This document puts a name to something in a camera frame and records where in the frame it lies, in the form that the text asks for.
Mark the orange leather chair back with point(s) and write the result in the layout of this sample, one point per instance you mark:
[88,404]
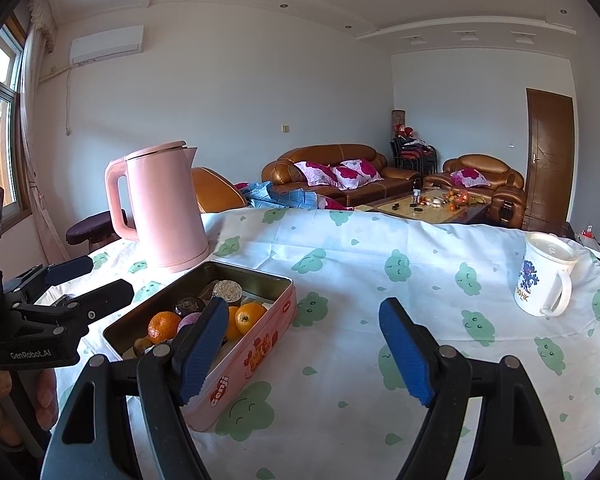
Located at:
[214,193]

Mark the purple round passion fruit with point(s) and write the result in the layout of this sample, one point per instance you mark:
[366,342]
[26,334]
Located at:
[189,319]

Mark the striped cylinder jar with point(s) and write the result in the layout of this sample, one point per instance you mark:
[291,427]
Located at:
[228,290]

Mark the pink cushion on armchair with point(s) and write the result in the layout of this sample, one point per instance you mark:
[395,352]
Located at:
[469,178]

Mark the white air conditioner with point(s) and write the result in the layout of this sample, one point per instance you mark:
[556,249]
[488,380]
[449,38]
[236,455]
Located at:
[105,45]

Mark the white tablecloth green clouds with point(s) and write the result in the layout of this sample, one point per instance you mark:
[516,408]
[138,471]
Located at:
[314,344]

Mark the dark purple stool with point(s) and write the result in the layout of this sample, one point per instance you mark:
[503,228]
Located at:
[96,231]

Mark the brown leather long sofa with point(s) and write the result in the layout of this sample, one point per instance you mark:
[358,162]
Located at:
[285,176]

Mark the pink floral cushion right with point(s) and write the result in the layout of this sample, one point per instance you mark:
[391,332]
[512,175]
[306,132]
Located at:
[355,173]

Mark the pink floral cushion left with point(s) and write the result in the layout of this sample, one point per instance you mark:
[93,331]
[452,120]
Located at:
[317,174]

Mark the large wrinkled orange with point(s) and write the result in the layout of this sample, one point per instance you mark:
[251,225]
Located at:
[163,326]

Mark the blue clothing pile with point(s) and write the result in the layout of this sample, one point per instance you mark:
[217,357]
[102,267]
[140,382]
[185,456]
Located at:
[263,195]

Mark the dark brown round fruit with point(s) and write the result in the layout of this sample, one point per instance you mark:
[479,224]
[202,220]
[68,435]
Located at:
[189,305]

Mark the brown leather armchair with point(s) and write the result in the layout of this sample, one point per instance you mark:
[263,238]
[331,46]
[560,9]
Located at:
[489,177]

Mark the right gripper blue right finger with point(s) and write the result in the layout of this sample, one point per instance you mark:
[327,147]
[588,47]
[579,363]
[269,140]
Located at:
[440,378]

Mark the brown wooden door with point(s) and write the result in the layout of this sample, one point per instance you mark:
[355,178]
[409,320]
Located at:
[550,161]

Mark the small yellow fruit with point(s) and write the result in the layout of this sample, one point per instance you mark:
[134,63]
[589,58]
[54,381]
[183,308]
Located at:
[141,346]

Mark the pink floral cushion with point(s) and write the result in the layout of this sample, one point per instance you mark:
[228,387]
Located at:
[317,174]
[355,173]

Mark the stacked dark chairs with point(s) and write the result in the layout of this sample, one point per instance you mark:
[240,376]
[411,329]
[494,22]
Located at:
[411,152]

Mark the white mug blue print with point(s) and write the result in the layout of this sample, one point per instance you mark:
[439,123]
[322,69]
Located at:
[544,285]

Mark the pink electric kettle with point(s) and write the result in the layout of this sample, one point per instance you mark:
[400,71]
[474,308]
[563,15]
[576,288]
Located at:
[152,201]

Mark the wooden coffee table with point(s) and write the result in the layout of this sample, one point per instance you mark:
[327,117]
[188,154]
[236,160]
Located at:
[433,205]

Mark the pink metal tin box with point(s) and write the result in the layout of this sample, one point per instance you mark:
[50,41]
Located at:
[230,402]

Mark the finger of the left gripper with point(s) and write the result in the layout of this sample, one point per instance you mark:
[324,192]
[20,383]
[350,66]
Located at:
[74,313]
[35,282]

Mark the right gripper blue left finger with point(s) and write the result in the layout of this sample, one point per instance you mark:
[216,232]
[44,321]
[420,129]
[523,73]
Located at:
[167,378]

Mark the window with frame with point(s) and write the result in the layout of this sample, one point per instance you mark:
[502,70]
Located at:
[15,202]

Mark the smooth orange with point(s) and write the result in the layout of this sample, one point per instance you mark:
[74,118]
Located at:
[232,332]

